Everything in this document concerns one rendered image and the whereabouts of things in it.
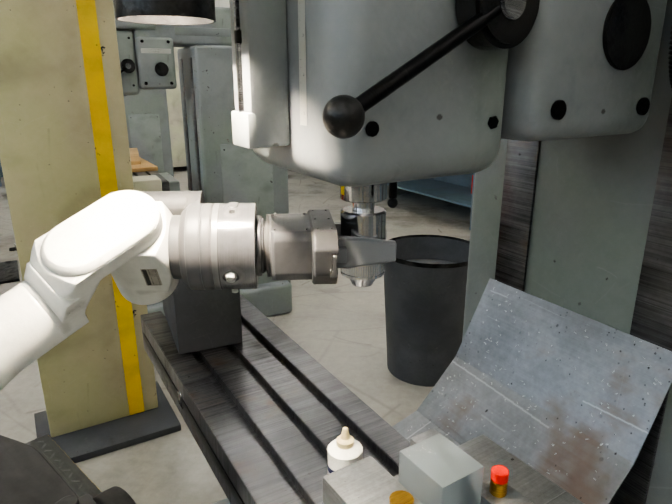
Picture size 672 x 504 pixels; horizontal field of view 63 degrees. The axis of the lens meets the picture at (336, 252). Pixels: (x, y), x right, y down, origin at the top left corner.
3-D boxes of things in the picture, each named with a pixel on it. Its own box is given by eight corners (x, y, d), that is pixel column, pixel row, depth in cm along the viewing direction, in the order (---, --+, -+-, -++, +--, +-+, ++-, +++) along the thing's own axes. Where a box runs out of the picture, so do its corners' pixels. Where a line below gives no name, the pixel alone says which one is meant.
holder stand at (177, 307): (178, 355, 101) (168, 251, 95) (162, 311, 120) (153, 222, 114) (243, 343, 105) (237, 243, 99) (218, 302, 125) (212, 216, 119)
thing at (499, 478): (498, 500, 51) (501, 478, 50) (485, 490, 52) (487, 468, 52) (510, 494, 52) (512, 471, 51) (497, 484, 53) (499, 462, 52)
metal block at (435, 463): (438, 542, 50) (442, 487, 48) (397, 501, 55) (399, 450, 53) (479, 518, 53) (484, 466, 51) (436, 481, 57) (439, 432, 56)
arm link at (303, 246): (339, 216, 50) (205, 217, 49) (338, 313, 53) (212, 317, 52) (327, 189, 62) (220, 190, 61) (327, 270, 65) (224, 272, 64)
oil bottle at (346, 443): (338, 525, 63) (339, 442, 59) (321, 502, 66) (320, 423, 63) (368, 511, 65) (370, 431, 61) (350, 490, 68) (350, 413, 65)
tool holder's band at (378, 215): (352, 226, 54) (352, 216, 54) (333, 215, 58) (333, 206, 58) (394, 221, 56) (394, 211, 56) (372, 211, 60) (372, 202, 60)
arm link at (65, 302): (172, 213, 51) (39, 302, 45) (187, 265, 59) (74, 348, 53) (130, 175, 54) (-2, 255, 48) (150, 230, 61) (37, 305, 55)
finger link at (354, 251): (394, 264, 56) (334, 266, 56) (395, 234, 55) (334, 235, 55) (397, 270, 55) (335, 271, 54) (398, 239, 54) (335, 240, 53)
